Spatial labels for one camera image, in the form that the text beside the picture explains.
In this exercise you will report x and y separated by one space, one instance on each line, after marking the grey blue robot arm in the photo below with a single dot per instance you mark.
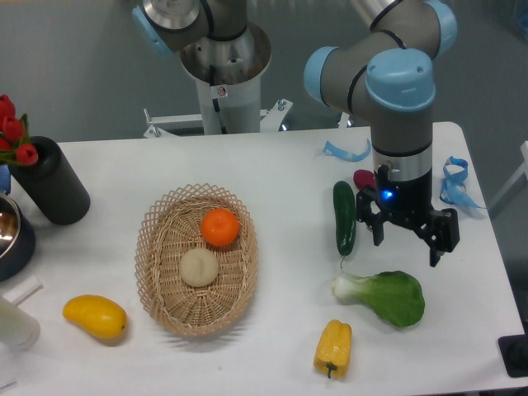
386 80

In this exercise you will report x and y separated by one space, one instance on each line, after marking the blue ribbon right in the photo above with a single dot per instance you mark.
453 189

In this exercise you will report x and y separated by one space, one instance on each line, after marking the woven wicker basket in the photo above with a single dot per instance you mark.
169 230

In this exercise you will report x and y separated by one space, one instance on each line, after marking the yellow mango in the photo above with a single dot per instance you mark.
97 315

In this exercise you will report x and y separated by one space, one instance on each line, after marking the yellow bell pepper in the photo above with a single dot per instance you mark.
333 352

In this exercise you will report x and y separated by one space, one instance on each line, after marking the white flat stick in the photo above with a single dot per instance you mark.
22 290

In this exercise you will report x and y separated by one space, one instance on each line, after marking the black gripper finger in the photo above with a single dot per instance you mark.
444 233
374 221

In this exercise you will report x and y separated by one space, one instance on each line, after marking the red fruit behind gripper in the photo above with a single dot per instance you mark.
364 178

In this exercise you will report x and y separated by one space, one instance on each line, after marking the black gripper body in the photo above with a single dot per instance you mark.
403 203

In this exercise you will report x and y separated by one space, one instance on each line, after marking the black cylindrical vase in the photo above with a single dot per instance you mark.
52 184

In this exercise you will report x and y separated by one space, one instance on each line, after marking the white translucent bottle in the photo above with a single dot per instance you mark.
19 330

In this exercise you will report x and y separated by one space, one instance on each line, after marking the dark metal bowl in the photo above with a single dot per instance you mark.
17 239

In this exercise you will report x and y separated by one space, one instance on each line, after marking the green cucumber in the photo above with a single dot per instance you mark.
344 204

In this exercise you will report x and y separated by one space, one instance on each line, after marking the black device table corner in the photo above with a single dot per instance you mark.
514 354

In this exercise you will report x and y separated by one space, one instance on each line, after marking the green bok choy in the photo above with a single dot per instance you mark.
395 296

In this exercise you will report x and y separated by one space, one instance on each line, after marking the orange tangerine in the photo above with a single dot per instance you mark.
219 227

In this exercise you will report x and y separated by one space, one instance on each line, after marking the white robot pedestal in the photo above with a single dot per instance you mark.
228 77

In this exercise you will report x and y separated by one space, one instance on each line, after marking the red tulip bouquet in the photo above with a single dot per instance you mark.
16 146

